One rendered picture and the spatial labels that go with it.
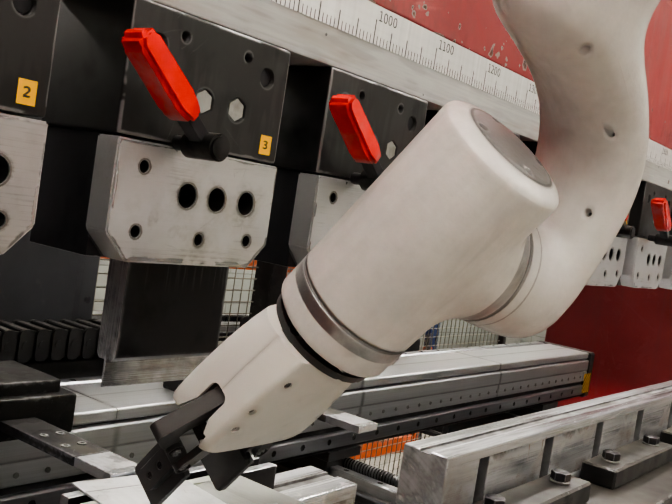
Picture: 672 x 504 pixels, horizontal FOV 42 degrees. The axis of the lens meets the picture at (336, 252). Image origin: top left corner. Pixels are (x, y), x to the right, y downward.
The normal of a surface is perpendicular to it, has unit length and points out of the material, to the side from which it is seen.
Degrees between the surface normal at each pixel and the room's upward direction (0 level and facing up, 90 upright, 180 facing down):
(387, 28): 90
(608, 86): 134
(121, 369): 90
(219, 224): 90
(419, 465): 90
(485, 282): 124
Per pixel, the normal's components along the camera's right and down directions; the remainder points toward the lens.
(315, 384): 0.46, 0.74
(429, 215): -0.41, 0.18
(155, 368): 0.79, 0.15
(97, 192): -0.60, -0.05
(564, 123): -0.86, 0.44
